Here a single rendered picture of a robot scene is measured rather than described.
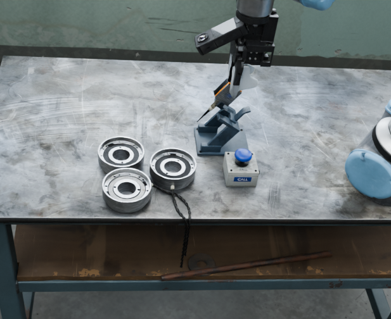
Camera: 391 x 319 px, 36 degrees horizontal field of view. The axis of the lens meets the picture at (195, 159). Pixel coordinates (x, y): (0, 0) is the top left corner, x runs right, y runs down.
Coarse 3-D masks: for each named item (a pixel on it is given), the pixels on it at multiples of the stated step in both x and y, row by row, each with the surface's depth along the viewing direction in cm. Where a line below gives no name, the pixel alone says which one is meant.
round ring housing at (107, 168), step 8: (120, 136) 140; (104, 144) 138; (136, 144) 140; (112, 152) 137; (120, 152) 139; (128, 152) 138; (104, 160) 133; (112, 160) 135; (128, 160) 136; (104, 168) 134; (112, 168) 133; (136, 168) 135
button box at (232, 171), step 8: (232, 152) 139; (224, 160) 139; (232, 160) 137; (224, 168) 139; (232, 168) 135; (240, 168) 135; (248, 168) 135; (256, 168) 135; (224, 176) 139; (232, 176) 134; (240, 176) 135; (248, 176) 135; (256, 176) 135; (232, 184) 136; (240, 184) 136; (248, 184) 137; (256, 184) 137
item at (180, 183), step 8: (160, 152) 138; (168, 152) 139; (176, 152) 139; (184, 152) 138; (152, 160) 136; (168, 160) 137; (176, 160) 137; (192, 160) 137; (152, 168) 133; (168, 168) 138; (176, 168) 138; (184, 168) 135; (192, 168) 136; (152, 176) 134; (160, 176) 131; (192, 176) 134; (160, 184) 133; (168, 184) 132; (176, 184) 132; (184, 184) 133
